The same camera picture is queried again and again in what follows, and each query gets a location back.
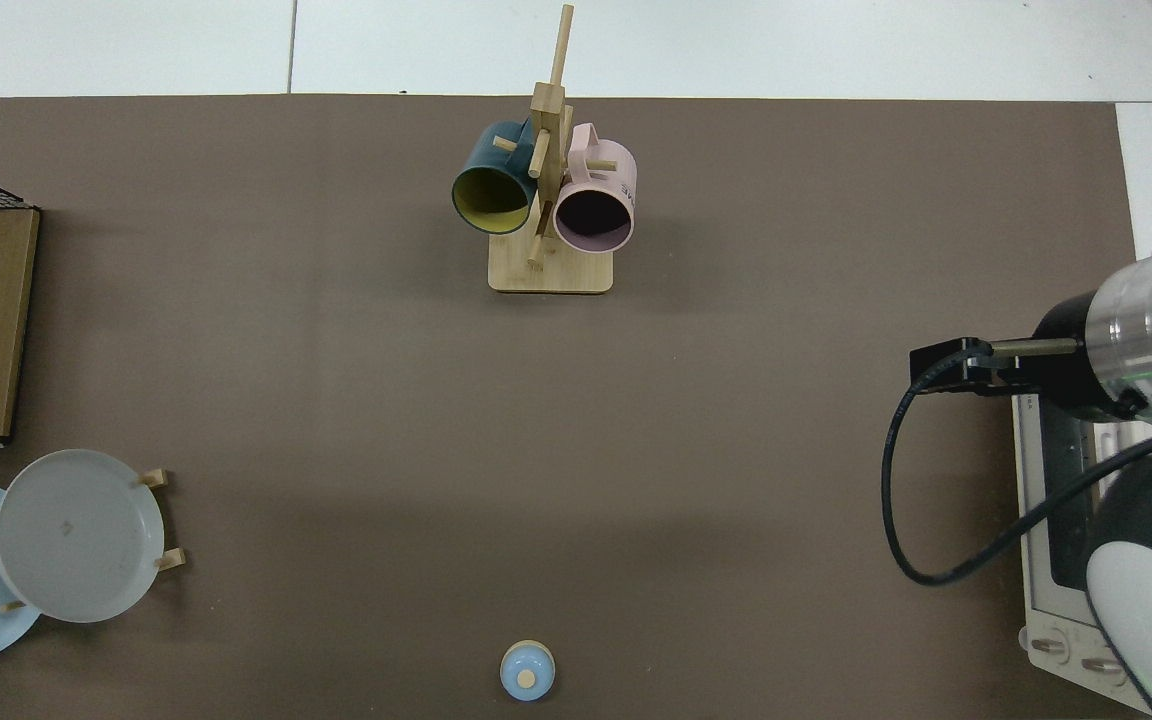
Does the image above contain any pink cup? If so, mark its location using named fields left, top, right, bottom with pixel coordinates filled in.
left=553, top=123, right=638, bottom=254

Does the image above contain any brown table cloth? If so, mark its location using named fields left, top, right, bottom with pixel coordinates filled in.
left=0, top=95, right=1137, bottom=720

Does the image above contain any grey plate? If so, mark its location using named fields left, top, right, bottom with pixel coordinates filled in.
left=0, top=449, right=166, bottom=624

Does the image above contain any small blue round thing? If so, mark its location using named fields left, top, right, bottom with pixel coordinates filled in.
left=500, top=640, right=556, bottom=702

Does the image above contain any wooden plate rack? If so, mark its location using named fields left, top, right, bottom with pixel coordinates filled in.
left=0, top=468, right=187, bottom=613

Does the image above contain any dark teal cup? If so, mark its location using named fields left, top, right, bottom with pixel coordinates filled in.
left=451, top=118, right=539, bottom=236

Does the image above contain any wooden cup stand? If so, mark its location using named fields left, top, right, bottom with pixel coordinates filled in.
left=488, top=3, right=615, bottom=295

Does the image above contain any pale toaster oven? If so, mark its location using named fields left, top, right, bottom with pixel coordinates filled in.
left=1011, top=390, right=1152, bottom=717

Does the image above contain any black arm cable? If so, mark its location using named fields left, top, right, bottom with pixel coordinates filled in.
left=881, top=345, right=1152, bottom=587

